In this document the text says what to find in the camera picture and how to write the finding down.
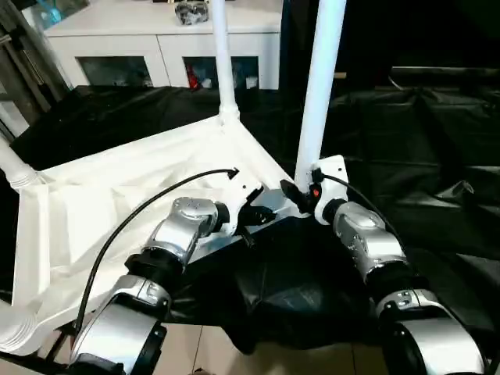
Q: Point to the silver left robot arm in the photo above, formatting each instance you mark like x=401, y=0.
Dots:
x=183, y=230

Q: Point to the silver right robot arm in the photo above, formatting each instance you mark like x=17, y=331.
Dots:
x=363, y=234

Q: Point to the dark rounded robot body part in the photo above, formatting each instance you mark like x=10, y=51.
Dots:
x=200, y=371

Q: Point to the black backdrop cloth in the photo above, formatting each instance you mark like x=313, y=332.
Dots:
x=410, y=35

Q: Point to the white cabinet with glass doors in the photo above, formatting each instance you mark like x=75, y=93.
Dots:
x=136, y=43

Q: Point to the grey curtain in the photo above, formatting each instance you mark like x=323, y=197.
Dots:
x=23, y=62

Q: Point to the blue white wrapped roll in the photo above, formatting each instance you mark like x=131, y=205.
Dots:
x=52, y=11

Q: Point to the black folding table frame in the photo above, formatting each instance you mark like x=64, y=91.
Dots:
x=54, y=347

